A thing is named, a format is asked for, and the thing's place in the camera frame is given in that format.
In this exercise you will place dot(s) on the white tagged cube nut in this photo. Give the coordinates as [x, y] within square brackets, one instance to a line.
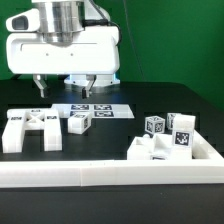
[169, 121]
[154, 124]

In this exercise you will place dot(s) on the white chair seat part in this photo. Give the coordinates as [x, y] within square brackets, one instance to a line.
[159, 147]

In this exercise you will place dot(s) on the white U-shaped obstacle frame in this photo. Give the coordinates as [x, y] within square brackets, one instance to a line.
[206, 166]

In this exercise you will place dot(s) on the white tag base sheet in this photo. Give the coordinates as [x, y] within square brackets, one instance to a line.
[108, 111]

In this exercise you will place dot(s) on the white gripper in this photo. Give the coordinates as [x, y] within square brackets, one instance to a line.
[93, 51]

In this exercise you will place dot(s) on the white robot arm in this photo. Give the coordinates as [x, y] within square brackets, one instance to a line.
[60, 19]

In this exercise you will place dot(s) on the white chair back part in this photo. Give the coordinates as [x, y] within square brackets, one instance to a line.
[22, 120]

